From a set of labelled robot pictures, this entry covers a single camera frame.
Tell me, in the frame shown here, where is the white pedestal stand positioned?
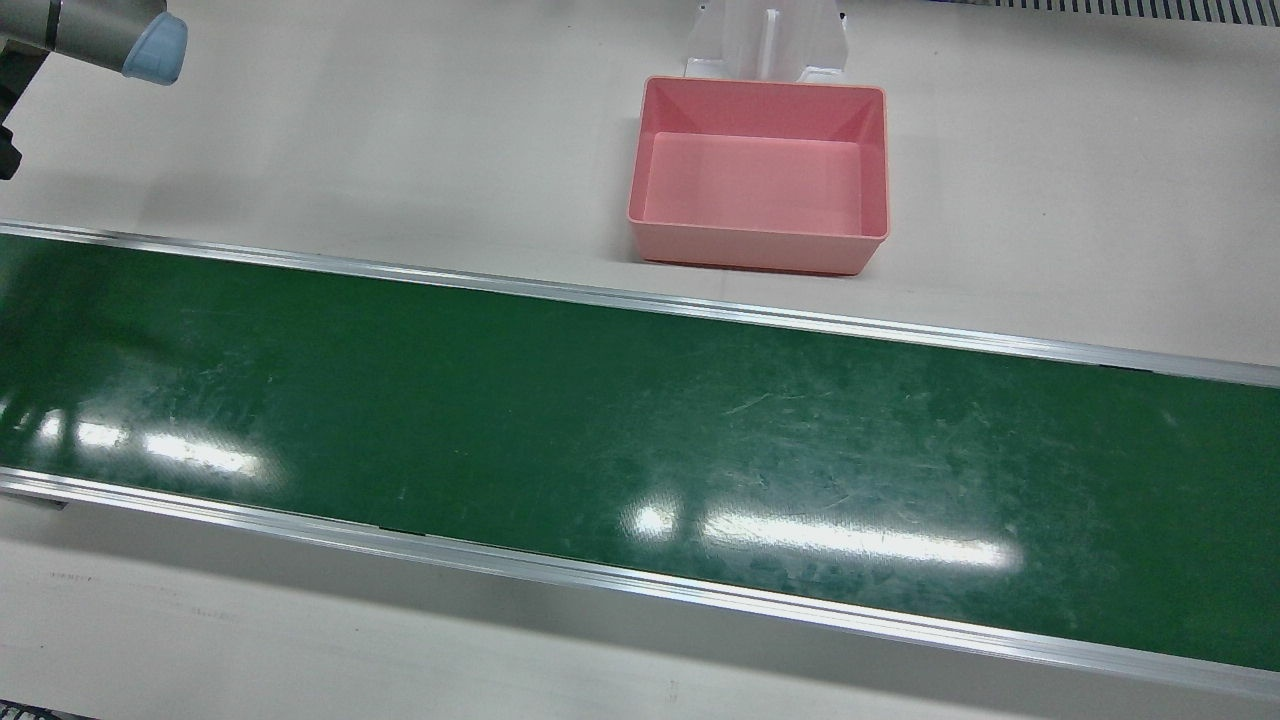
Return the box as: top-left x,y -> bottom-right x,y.
683,0 -> 851,84

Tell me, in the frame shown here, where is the pink plastic box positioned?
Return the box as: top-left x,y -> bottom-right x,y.
627,75 -> 891,277

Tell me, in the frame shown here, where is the aluminium conveyor side rail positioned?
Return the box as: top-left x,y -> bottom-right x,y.
0,220 -> 1280,390
0,466 -> 1280,703

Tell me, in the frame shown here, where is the green conveyor belt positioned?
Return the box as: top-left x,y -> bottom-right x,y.
0,232 -> 1280,674

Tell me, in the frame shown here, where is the grey slatted metal panel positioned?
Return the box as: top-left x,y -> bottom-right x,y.
940,0 -> 1280,29

